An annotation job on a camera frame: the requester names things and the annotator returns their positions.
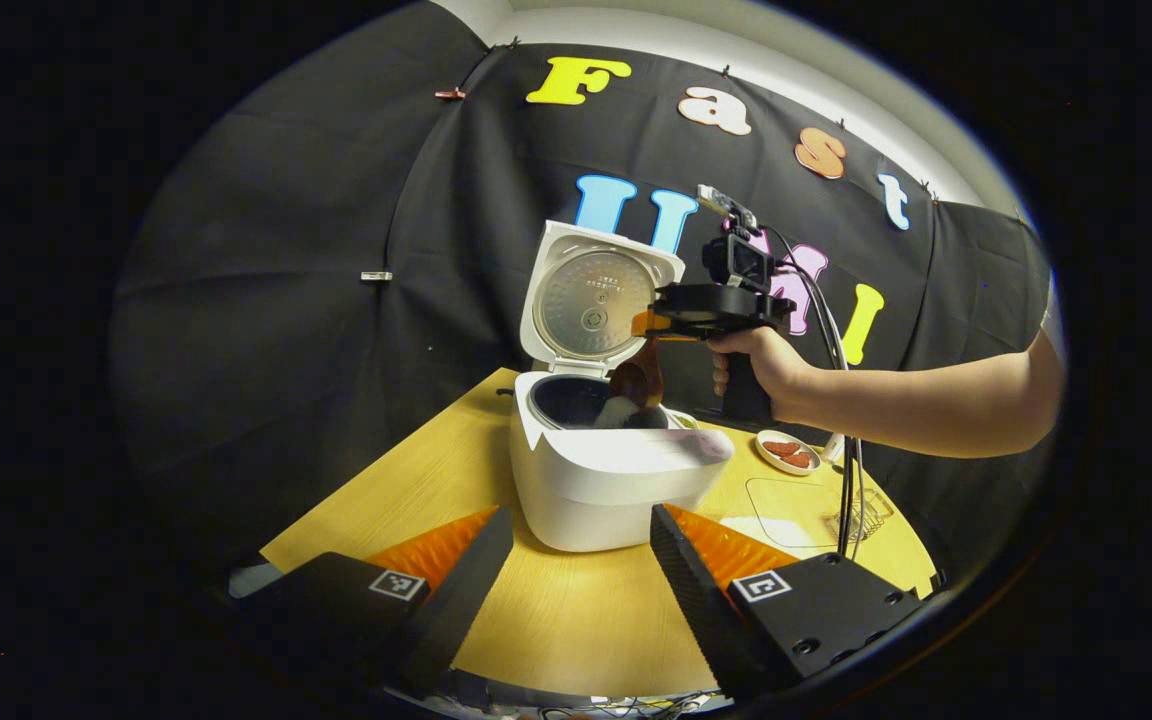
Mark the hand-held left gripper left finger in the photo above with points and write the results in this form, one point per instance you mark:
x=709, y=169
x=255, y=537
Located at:
x=456, y=600

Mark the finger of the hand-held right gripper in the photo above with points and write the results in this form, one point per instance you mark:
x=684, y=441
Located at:
x=646, y=325

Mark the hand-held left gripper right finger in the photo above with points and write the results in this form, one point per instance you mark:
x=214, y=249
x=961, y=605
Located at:
x=706, y=615

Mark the wooden spoon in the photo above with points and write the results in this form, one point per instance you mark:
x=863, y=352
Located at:
x=636, y=378

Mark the white rice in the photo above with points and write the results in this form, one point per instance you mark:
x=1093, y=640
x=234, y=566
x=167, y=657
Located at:
x=618, y=412

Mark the white rice cooker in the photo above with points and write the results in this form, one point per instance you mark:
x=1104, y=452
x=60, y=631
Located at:
x=596, y=480

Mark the clear rice container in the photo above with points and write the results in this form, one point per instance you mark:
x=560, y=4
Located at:
x=786, y=500

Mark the white round plate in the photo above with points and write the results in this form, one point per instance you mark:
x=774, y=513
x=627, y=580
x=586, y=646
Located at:
x=786, y=464

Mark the silver cloth clip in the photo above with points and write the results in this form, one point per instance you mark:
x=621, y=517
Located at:
x=376, y=276

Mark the copper cloth clip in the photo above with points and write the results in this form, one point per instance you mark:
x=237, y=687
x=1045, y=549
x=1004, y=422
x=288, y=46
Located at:
x=450, y=93

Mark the black backdrop cloth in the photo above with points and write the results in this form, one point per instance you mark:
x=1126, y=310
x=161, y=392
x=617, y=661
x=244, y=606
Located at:
x=276, y=280

